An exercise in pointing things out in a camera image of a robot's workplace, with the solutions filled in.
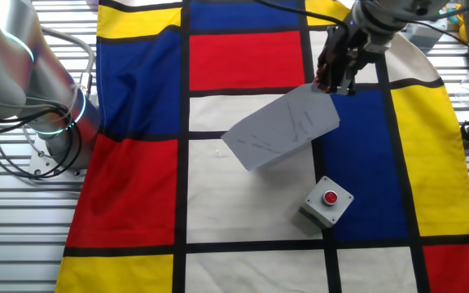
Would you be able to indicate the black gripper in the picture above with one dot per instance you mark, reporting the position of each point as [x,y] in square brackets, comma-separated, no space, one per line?
[346,46]

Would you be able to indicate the white paper sheet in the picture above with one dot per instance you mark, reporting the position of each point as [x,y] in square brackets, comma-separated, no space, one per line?
[283,126]

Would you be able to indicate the grey green button box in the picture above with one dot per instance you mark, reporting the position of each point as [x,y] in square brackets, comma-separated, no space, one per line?
[422,34]

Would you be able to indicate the grey red button box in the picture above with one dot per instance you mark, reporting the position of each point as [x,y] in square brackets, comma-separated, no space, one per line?
[324,203]

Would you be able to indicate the yellow toy duck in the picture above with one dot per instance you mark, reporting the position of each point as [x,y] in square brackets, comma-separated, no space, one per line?
[460,22]

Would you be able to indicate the colour block tablecloth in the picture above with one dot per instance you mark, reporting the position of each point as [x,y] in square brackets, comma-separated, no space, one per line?
[137,183]

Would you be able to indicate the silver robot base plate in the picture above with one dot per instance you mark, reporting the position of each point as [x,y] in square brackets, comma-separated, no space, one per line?
[41,163]

